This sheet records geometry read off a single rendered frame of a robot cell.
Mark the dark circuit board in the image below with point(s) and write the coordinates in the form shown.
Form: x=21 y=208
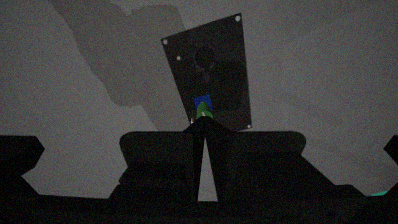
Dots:
x=208 y=64

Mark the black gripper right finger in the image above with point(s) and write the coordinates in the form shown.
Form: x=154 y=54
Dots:
x=226 y=146

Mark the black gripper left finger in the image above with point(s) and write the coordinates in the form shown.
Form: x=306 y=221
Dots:
x=175 y=147

